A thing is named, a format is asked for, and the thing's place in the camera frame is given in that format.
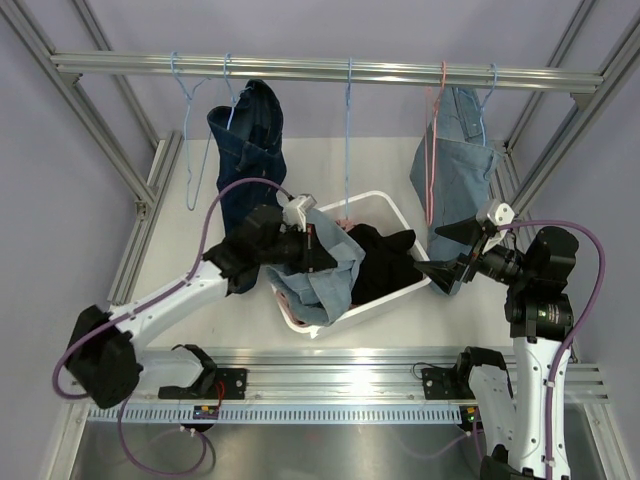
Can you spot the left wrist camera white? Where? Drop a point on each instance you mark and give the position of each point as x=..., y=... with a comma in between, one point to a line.
x=295, y=211

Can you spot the black skirt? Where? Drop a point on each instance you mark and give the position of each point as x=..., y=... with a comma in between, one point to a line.
x=387, y=266

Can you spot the dark blue denim skirt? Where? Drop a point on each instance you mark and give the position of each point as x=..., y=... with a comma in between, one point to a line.
x=249, y=141

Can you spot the white plastic basket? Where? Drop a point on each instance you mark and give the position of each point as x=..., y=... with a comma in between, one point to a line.
x=374, y=208

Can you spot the aluminium frame post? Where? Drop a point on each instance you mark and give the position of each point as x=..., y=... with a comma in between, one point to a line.
x=601, y=36
x=65, y=70

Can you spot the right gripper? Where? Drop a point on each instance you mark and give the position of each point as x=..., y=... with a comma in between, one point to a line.
x=446, y=272

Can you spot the pink wire hanger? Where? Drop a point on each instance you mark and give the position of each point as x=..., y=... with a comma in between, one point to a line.
x=431, y=145

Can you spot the aluminium hanging rail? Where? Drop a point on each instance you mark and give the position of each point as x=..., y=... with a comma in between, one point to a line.
x=366, y=72

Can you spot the blue hanger of light denim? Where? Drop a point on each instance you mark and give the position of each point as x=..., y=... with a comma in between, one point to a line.
x=348, y=121

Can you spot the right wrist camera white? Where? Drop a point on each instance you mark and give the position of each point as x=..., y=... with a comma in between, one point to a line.
x=498, y=214

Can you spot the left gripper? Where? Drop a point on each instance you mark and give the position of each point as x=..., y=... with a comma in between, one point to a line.
x=313, y=257

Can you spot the left aluminium frame post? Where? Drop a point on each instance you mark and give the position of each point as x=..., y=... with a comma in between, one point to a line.
x=65, y=70

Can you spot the slotted cable duct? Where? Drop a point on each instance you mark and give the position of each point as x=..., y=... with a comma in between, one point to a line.
x=281, y=414

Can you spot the pink skirt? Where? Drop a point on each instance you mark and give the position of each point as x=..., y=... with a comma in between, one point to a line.
x=310, y=280

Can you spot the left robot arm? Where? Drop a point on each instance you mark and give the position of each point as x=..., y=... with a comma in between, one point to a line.
x=107, y=353

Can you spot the right aluminium frame post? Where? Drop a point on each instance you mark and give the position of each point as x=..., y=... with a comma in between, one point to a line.
x=601, y=36

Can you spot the light blue denim skirt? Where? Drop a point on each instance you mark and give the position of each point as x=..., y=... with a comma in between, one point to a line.
x=320, y=275

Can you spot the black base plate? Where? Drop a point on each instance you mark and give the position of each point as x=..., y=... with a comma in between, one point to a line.
x=230, y=383
x=445, y=384

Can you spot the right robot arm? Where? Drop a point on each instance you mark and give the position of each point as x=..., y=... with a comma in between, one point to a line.
x=521, y=417

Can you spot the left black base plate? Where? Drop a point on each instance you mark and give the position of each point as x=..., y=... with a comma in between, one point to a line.
x=230, y=383

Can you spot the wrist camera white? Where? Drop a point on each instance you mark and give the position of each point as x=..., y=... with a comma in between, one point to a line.
x=498, y=214
x=295, y=211

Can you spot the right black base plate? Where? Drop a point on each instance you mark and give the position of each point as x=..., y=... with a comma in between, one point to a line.
x=445, y=384

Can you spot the front aluminium rail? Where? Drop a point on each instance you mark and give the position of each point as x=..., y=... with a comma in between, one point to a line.
x=354, y=375

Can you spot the blue hanger of dark denim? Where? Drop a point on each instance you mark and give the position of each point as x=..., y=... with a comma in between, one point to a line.
x=229, y=90

